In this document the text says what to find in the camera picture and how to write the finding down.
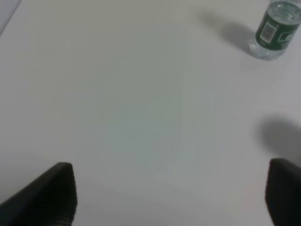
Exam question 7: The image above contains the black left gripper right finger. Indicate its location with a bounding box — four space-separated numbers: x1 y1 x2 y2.
265 158 301 226

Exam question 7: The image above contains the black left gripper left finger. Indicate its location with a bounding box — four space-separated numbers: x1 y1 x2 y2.
0 162 78 226

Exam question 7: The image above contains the clear bottle green label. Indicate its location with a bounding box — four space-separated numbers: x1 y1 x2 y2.
250 0 301 60

